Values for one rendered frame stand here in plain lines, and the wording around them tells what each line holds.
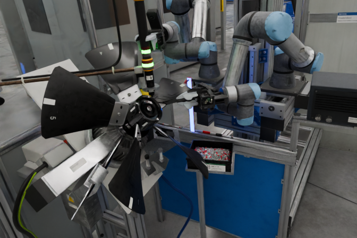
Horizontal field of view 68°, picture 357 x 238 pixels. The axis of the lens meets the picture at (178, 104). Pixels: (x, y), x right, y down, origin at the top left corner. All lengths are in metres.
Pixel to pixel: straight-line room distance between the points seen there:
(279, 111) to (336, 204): 1.14
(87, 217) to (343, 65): 2.31
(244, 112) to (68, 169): 0.74
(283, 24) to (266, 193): 0.91
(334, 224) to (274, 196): 0.81
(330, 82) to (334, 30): 1.47
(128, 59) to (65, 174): 0.51
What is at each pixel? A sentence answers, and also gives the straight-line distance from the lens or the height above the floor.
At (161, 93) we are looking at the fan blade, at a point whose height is 1.19.
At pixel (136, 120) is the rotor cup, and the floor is 1.20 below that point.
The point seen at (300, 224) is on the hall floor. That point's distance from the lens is 2.25.
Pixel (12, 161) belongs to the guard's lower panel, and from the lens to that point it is 1.59.
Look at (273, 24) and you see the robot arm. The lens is 1.17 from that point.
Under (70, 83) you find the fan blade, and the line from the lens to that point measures 0.90.
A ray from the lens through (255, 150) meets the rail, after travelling 1.43.
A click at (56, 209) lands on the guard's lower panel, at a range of 1.87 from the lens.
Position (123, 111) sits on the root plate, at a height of 1.23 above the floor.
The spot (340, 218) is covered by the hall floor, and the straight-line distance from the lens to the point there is 2.38.
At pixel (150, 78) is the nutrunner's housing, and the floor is 1.31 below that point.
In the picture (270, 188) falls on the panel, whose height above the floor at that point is 0.59.
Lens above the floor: 1.64
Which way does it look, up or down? 24 degrees down
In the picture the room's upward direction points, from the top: 5 degrees counter-clockwise
